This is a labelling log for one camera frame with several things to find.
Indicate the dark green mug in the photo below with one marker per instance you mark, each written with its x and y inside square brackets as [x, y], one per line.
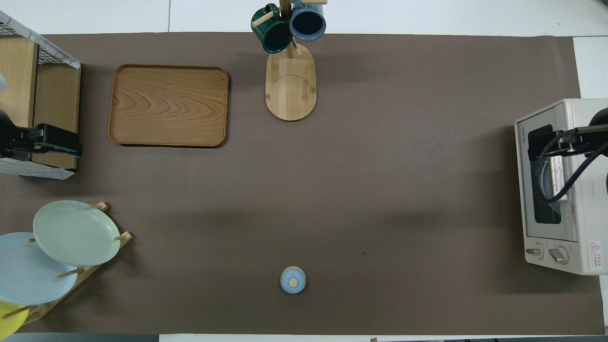
[275, 35]

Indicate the wooden two-tier shelf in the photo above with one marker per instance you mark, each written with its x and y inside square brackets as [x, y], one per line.
[57, 95]

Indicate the small light blue plate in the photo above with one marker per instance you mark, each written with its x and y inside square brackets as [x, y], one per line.
[547, 183]

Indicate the blue mug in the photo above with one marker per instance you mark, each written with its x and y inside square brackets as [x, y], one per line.
[308, 23]

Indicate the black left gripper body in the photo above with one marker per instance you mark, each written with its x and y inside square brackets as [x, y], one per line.
[19, 142]

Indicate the beige oven knob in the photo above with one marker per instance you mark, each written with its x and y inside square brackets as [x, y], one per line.
[558, 255]
[534, 251]

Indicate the beige toaster oven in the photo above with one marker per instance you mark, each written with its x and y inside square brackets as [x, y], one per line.
[582, 259]

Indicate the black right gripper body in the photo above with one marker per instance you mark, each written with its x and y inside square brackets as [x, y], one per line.
[593, 140]

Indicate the wooden plate rack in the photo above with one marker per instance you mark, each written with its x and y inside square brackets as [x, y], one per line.
[124, 236]

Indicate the toaster oven glass door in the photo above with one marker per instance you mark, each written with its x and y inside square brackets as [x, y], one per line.
[521, 190]

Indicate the yellow plate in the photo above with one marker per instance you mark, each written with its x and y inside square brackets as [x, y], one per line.
[9, 323]

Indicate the large light blue plate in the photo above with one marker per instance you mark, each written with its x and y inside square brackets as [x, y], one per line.
[23, 270]

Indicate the pale green plate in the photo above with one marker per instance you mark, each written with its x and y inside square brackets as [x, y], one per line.
[71, 232]

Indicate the brown table mat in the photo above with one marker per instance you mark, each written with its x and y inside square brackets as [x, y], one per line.
[403, 166]

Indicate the wooden serving tray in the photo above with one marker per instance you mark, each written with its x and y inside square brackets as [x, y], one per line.
[137, 104]

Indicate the wooden mug tree stand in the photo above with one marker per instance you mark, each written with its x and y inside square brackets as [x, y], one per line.
[290, 90]

